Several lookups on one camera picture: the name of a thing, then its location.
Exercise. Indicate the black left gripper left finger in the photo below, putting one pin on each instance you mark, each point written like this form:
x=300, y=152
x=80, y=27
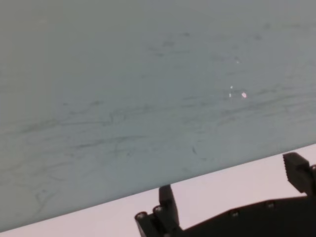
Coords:
x=168, y=212

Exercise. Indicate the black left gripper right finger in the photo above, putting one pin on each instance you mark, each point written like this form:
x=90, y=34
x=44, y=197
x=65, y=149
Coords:
x=300, y=176

